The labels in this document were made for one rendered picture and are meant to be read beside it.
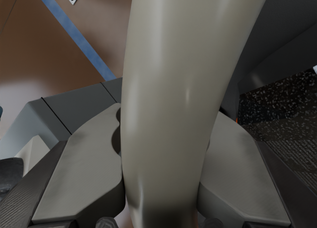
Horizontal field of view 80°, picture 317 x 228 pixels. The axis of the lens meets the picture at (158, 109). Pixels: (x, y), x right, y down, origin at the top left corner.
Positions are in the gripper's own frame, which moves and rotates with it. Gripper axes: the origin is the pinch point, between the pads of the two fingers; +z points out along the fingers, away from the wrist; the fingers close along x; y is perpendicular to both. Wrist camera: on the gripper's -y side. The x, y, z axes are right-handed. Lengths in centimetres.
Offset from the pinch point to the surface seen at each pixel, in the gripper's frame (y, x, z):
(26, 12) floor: 0, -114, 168
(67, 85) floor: 58, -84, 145
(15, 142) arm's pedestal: 42, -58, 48
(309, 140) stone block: 27, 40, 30
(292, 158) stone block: 38, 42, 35
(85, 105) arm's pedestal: 34, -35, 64
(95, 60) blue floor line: 34, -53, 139
